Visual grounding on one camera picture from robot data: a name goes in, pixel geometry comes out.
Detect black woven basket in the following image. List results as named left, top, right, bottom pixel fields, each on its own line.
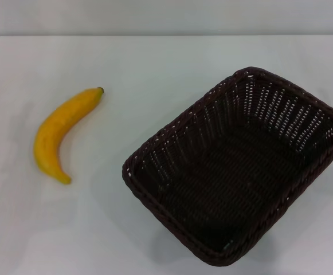
left=122, top=66, right=333, bottom=259

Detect yellow banana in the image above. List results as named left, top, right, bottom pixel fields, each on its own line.
left=33, top=87, right=105, bottom=186

